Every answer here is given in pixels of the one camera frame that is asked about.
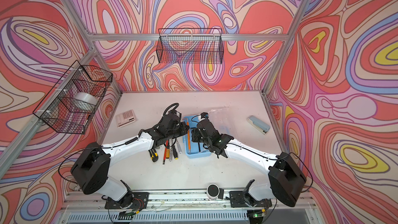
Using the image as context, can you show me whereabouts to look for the white tape roll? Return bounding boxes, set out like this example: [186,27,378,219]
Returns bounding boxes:
[72,92,98,113]

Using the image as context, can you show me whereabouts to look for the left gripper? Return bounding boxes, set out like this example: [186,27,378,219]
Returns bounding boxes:
[166,122,191,141]

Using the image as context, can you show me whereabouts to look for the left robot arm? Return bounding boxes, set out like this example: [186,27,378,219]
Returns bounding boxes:
[70,103,189,208]

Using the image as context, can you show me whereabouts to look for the red handled hex key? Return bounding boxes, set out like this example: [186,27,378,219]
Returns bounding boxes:
[162,141,169,165]

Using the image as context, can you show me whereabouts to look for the light blue plastic toolbox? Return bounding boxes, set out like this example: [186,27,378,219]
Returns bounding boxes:
[182,115,211,159]

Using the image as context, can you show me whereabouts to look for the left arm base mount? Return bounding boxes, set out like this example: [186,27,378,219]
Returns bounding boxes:
[105,192,149,211]

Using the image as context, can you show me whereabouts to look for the black wire basket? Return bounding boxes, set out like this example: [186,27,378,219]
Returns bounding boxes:
[33,61,113,134]
[156,28,224,65]

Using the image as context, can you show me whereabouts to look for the grey blue stapler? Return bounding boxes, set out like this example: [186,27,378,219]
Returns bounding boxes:
[247,116,271,135]

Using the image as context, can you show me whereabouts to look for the yellow handled screwdriver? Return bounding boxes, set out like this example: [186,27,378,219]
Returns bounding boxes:
[165,148,170,159]

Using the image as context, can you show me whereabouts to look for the yellow black utility knife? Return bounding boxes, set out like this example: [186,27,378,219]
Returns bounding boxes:
[148,148,159,162]

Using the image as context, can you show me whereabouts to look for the back black wire basket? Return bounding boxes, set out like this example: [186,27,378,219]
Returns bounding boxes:
[156,28,224,65]

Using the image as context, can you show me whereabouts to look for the black yellow screwdriver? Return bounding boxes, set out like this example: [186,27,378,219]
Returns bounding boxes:
[172,144,178,159]

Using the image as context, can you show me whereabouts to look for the clear toolbox lid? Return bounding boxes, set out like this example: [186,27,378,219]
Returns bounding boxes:
[204,107,238,139]

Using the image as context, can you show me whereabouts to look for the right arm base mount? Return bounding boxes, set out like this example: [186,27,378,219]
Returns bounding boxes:
[226,191,273,209]

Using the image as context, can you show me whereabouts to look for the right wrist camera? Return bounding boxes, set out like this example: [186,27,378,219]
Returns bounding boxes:
[200,112,209,121]

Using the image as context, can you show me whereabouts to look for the round black white knob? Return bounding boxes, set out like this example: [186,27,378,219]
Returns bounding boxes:
[206,184,220,200]

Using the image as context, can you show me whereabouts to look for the left black wire basket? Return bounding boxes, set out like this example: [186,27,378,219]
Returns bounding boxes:
[33,61,113,134]

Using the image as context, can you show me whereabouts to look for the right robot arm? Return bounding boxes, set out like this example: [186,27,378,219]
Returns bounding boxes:
[192,119,306,207]

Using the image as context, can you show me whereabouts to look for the aluminium front rail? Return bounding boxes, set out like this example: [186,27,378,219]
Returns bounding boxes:
[60,189,320,214]

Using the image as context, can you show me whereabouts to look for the orange handled hex key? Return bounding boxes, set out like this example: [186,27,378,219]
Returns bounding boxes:
[187,121,191,154]

